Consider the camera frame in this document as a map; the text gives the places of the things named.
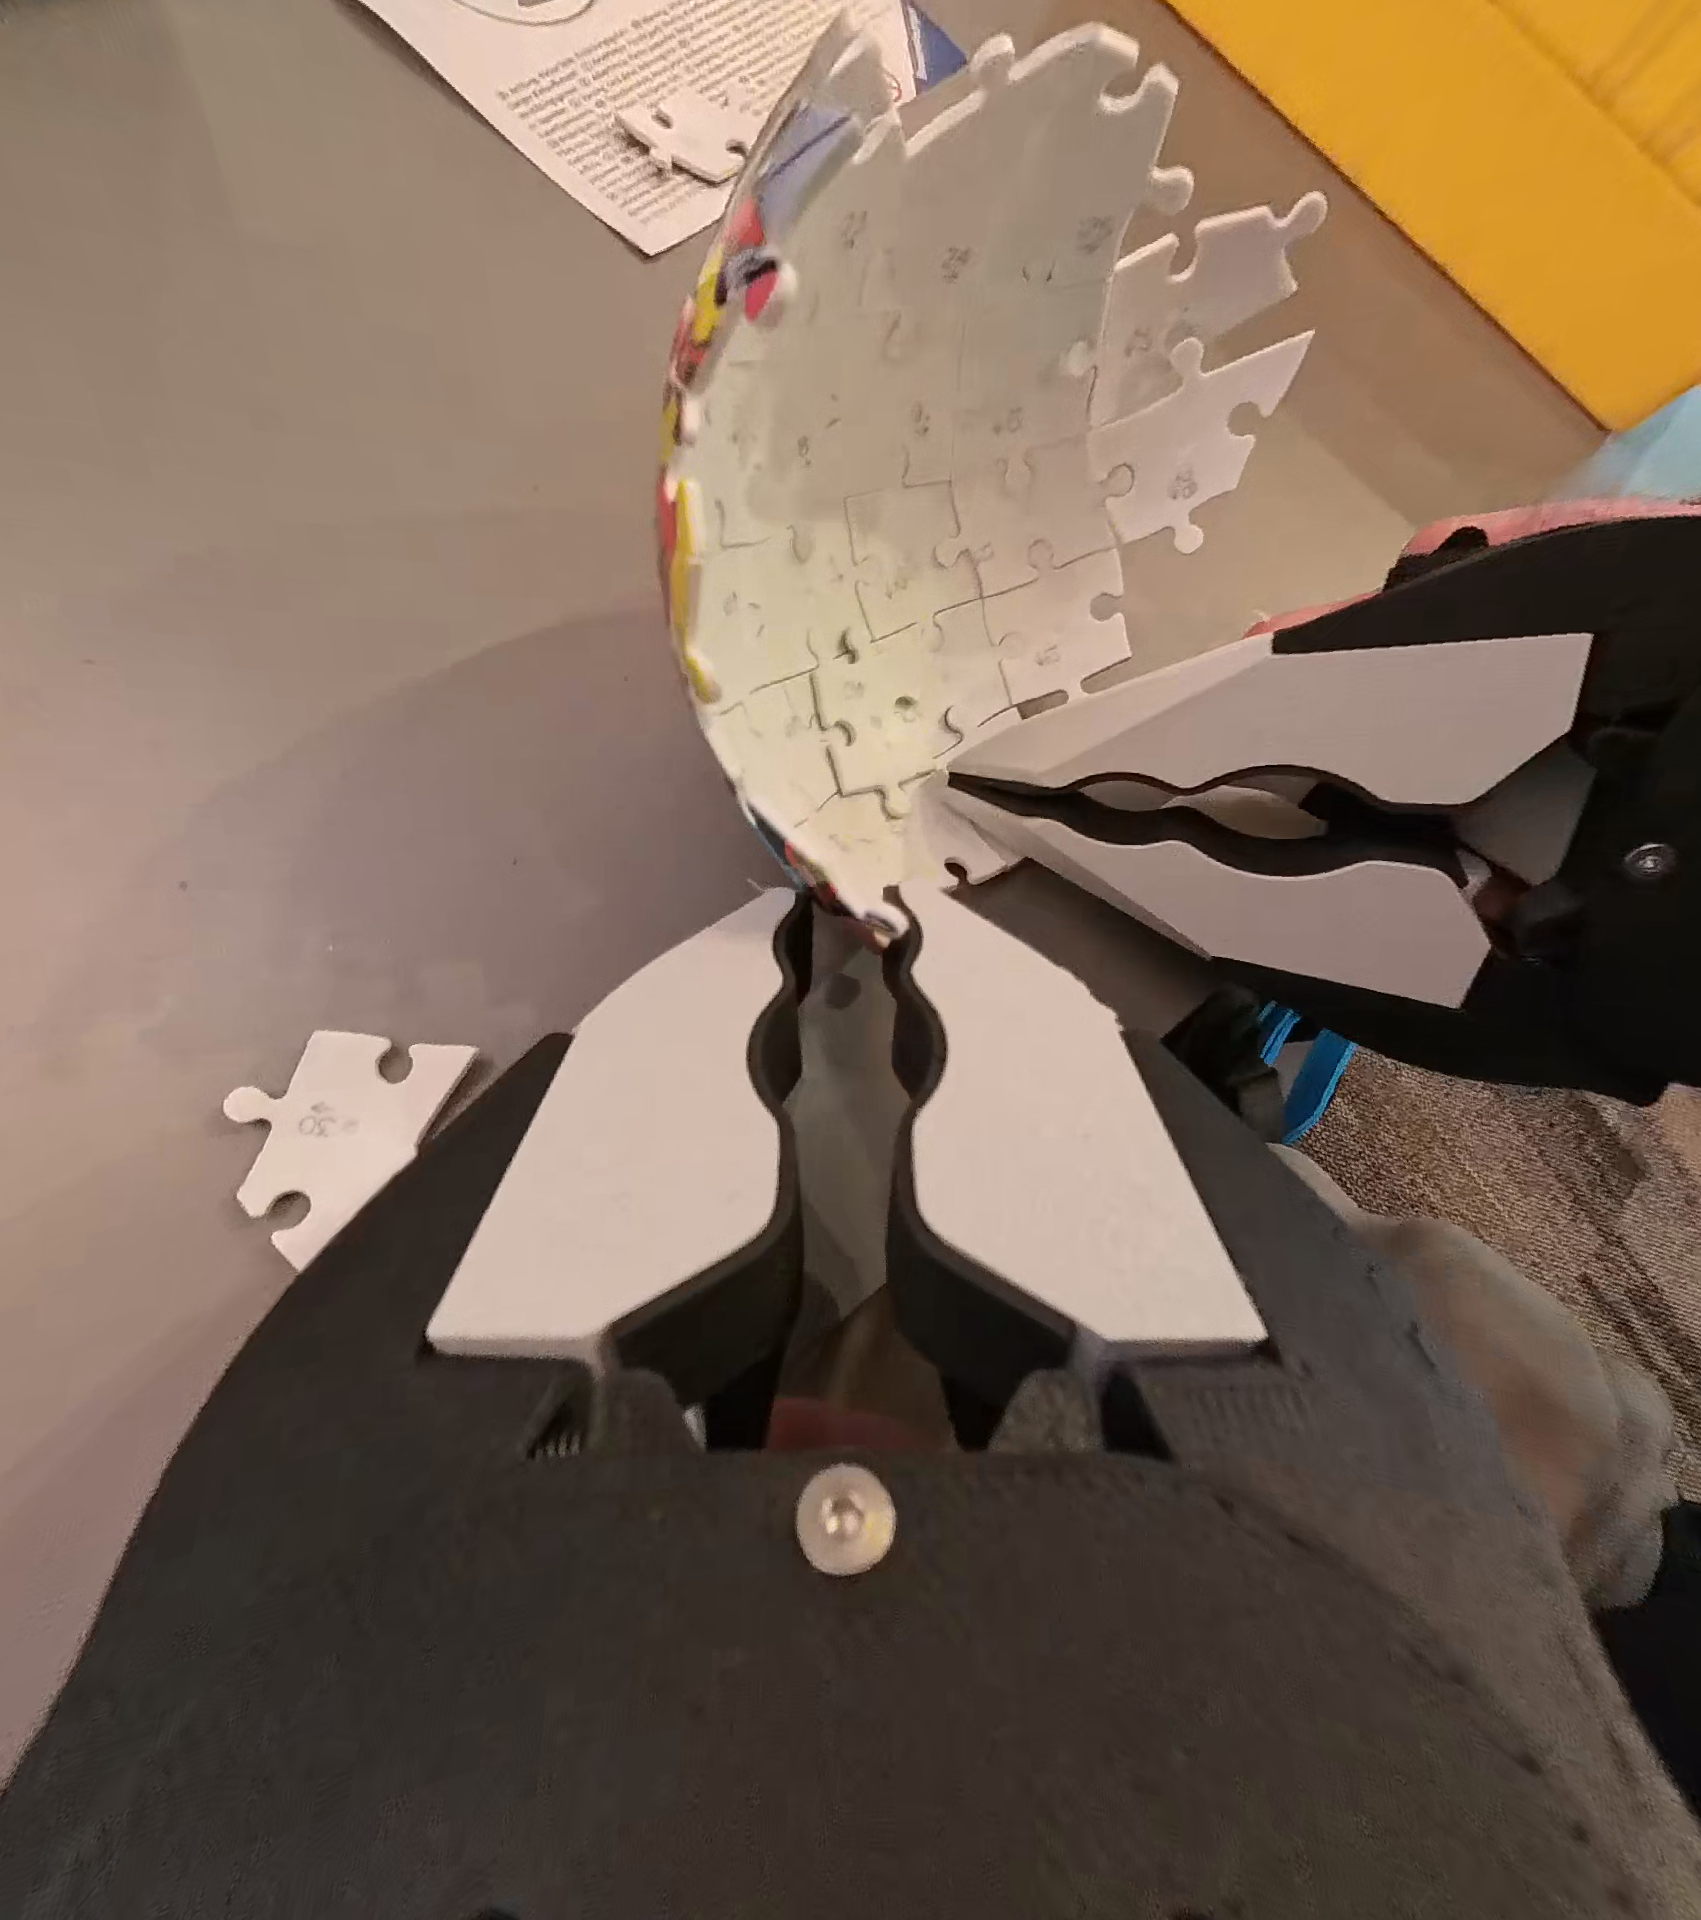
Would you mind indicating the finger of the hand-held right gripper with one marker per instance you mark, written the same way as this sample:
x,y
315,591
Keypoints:
x,y
1331,707
1331,916

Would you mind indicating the partly built puzzle ball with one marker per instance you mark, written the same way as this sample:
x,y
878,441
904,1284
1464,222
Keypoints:
x,y
910,496

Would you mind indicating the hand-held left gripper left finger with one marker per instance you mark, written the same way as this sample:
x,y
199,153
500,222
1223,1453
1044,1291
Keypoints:
x,y
625,1172

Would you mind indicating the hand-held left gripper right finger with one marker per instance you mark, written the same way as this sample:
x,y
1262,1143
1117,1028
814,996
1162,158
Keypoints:
x,y
1059,1187

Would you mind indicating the small white puzzle piece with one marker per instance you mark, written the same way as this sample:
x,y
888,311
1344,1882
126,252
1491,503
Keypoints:
x,y
974,833

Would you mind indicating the yellow box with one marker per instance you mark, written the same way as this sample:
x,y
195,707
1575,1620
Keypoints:
x,y
1570,166

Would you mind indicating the printed instruction sheet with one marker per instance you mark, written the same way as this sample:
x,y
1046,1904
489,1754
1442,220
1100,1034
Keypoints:
x,y
564,106

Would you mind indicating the white numbered puzzle piece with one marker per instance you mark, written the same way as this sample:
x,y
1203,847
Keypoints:
x,y
340,1126

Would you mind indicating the person's beige trousers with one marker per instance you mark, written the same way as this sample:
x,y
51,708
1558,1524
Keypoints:
x,y
1539,1350

